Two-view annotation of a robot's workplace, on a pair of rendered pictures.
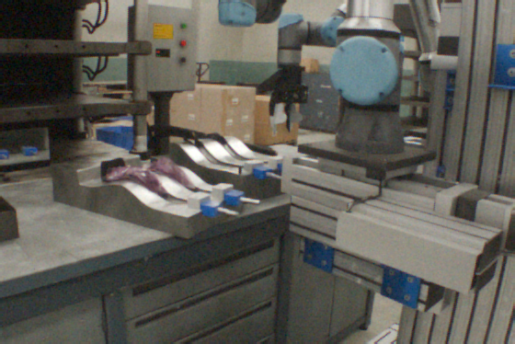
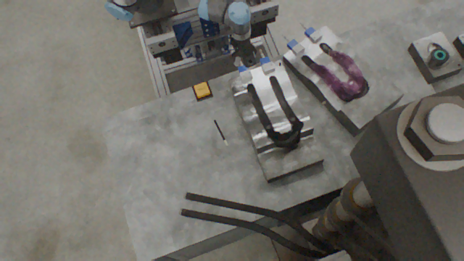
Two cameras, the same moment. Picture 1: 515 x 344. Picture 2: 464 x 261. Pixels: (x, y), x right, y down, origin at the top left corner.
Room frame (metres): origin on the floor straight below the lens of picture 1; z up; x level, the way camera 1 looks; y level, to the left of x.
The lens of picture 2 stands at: (2.17, 0.37, 2.60)
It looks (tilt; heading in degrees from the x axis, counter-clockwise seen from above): 70 degrees down; 215
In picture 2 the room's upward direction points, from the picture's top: 10 degrees counter-clockwise
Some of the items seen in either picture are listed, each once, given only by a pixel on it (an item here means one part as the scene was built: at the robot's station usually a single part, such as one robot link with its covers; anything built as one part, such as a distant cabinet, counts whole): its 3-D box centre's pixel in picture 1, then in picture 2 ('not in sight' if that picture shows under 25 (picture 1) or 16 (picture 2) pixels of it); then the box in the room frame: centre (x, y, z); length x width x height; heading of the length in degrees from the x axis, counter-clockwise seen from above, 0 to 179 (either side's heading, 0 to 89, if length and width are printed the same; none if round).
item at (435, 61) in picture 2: not in sight; (438, 56); (0.95, 0.68, 0.89); 0.08 x 0.08 x 0.04
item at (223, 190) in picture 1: (237, 199); (291, 43); (1.13, 0.05, 0.86); 0.13 x 0.05 x 0.05; 63
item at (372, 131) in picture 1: (371, 124); not in sight; (0.95, -0.24, 1.09); 0.15 x 0.15 x 0.10
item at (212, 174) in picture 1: (220, 162); (274, 117); (1.52, 0.13, 0.87); 0.50 x 0.26 x 0.14; 46
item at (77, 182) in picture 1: (143, 187); (340, 76); (1.20, 0.32, 0.86); 0.50 x 0.26 x 0.11; 63
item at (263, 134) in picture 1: (250, 121); not in sight; (6.69, 0.13, 0.37); 1.20 x 0.82 x 0.74; 55
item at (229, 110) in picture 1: (205, 120); not in sight; (5.86, 0.71, 0.47); 1.22 x 0.80 x 0.94; 51
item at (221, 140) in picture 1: (221, 149); (275, 109); (1.50, 0.13, 0.92); 0.35 x 0.16 x 0.09; 46
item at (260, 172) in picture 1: (265, 173); (264, 60); (1.28, -0.02, 0.89); 0.13 x 0.05 x 0.05; 45
